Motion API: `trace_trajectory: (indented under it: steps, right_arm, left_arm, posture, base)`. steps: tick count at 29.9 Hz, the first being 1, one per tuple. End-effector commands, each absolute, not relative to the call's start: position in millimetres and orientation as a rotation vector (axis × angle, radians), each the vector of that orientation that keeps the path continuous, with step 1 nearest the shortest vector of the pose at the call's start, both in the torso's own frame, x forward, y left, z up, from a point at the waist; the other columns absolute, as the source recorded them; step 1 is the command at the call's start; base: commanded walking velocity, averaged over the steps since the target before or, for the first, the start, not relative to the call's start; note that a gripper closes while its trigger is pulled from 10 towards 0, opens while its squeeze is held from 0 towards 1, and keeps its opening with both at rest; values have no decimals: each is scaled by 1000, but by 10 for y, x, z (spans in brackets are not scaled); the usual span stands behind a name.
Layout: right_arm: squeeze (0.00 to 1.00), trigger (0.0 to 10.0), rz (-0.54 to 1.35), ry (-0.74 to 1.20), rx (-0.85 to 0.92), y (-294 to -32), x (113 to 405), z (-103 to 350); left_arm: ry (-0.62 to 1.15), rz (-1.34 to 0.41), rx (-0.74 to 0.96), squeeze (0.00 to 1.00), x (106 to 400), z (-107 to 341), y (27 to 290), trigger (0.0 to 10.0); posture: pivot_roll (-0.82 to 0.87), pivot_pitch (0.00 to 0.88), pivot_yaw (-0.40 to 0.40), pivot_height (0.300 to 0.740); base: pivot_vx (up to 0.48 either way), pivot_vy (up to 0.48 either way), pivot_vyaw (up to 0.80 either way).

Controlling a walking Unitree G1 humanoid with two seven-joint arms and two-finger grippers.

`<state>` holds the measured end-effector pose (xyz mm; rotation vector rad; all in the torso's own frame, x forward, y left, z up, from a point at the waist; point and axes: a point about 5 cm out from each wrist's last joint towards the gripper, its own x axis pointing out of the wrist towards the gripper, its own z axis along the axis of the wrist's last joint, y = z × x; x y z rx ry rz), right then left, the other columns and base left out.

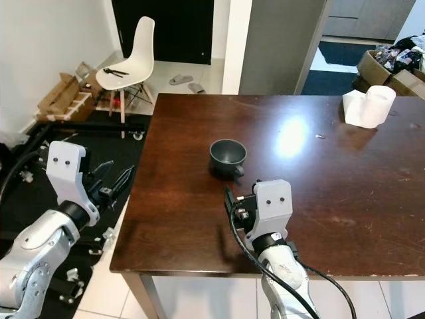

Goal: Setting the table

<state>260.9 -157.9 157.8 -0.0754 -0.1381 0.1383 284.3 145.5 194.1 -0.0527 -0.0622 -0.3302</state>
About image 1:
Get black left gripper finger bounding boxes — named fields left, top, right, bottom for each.
left=114, top=165, right=137, bottom=200
left=92, top=161, right=116, bottom=191

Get long brown cardboard box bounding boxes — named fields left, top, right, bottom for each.
left=37, top=72, right=94, bottom=124

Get small open cardboard box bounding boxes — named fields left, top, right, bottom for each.
left=74, top=62, right=104, bottom=90

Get dark brown wooden table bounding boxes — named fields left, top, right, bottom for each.
left=110, top=93, right=425, bottom=319

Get white plastic chair wooden legs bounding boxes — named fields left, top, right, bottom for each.
left=95, top=16, right=157, bottom=124

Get white paper towel roll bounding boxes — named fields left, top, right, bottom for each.
left=343, top=85, right=397, bottom=130

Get dark blue rug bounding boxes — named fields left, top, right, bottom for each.
left=300, top=41, right=381, bottom=96

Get black door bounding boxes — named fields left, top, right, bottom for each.
left=111, top=0, right=214, bottom=65

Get cardboard box with clothes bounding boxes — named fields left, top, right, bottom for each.
left=356, top=37, right=425, bottom=97

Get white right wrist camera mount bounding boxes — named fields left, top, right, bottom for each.
left=251, top=179, right=294, bottom=241

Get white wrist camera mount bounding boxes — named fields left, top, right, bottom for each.
left=251, top=179, right=294, bottom=241
left=44, top=141, right=92, bottom=207

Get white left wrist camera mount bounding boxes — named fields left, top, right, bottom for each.
left=44, top=141, right=92, bottom=207

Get black metal stand frame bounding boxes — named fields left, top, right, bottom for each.
left=0, top=122, right=148, bottom=187

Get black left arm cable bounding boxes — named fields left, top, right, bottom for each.
left=0, top=149, right=48, bottom=200

